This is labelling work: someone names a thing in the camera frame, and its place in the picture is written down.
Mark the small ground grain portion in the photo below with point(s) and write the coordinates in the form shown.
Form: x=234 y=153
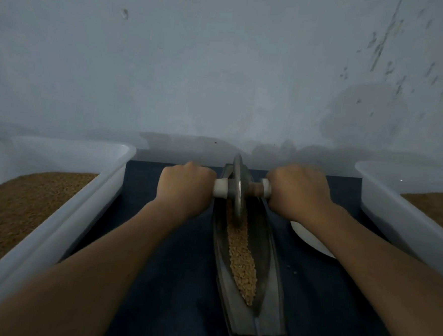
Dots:
x=241 y=262

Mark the white plastic tray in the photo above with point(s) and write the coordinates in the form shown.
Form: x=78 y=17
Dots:
x=75 y=209
x=399 y=220

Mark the person's right forearm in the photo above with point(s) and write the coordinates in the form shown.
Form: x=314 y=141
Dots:
x=387 y=287

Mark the person's left forearm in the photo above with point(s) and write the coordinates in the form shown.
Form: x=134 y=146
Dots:
x=70 y=273

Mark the boat-shaped metal grinding trough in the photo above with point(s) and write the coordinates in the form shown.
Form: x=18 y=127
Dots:
x=269 y=306

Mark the person's right hand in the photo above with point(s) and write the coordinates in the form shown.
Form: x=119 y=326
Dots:
x=299 y=194

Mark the person's left hand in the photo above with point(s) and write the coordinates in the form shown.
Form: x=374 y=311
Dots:
x=183 y=190

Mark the dark blue tablecloth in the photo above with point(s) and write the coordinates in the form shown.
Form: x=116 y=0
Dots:
x=174 y=299

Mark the white round plate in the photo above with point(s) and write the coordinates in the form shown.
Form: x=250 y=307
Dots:
x=307 y=236

